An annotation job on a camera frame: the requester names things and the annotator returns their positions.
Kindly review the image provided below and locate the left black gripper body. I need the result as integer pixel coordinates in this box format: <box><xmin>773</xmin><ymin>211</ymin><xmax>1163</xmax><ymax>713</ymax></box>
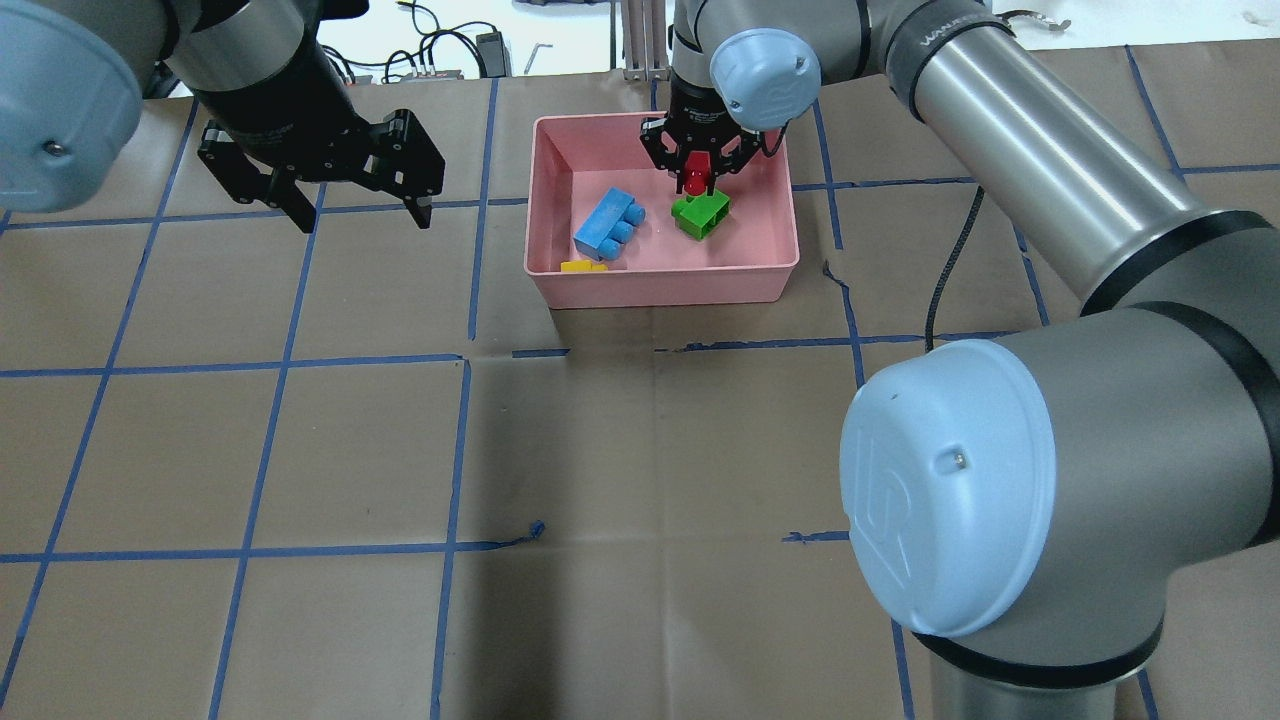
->
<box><xmin>195</xmin><ymin>45</ymin><xmax>371</xmax><ymax>187</ymax></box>

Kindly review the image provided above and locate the red toy block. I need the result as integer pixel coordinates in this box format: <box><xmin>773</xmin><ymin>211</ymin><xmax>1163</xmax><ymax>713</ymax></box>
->
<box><xmin>680</xmin><ymin>150</ymin><xmax>714</xmax><ymax>197</ymax></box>

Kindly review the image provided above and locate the aluminium frame post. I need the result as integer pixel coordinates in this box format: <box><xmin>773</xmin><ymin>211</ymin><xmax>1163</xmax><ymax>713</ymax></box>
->
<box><xmin>620</xmin><ymin>0</ymin><xmax>669</xmax><ymax>82</ymax></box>

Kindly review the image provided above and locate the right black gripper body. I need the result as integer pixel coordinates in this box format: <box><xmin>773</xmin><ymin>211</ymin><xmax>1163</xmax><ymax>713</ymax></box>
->
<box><xmin>662</xmin><ymin>79</ymin><xmax>744</xmax><ymax>154</ymax></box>

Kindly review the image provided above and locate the yellow toy block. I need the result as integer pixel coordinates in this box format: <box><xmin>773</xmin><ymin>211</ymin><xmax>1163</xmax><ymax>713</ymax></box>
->
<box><xmin>559</xmin><ymin>260</ymin><xmax>609</xmax><ymax>273</ymax></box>

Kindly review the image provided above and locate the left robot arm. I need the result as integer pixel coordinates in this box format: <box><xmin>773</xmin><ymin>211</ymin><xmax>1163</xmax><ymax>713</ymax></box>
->
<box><xmin>1</xmin><ymin>1</ymin><xmax>445</xmax><ymax>232</ymax></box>

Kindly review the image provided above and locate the blue toy block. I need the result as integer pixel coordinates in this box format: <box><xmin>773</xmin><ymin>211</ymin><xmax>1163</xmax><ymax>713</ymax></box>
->
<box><xmin>572</xmin><ymin>187</ymin><xmax>646</xmax><ymax>263</ymax></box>

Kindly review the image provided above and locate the pink plastic box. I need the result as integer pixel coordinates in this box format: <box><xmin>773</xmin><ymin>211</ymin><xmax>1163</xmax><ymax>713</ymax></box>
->
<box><xmin>524</xmin><ymin>113</ymin><xmax>800</xmax><ymax>310</ymax></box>

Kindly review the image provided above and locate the black power adapter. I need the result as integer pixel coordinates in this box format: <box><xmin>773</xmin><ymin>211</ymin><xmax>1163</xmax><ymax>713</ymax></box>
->
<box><xmin>475</xmin><ymin>29</ymin><xmax>509</xmax><ymax>78</ymax></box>

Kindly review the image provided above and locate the black corrugated cable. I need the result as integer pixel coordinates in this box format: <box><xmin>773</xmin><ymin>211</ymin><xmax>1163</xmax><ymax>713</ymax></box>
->
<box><xmin>924</xmin><ymin>184</ymin><xmax>986</xmax><ymax>354</ymax></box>

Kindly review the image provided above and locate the green toy block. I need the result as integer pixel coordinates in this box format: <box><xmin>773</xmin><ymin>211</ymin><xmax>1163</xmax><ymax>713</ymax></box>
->
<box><xmin>669</xmin><ymin>190</ymin><xmax>732</xmax><ymax>242</ymax></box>

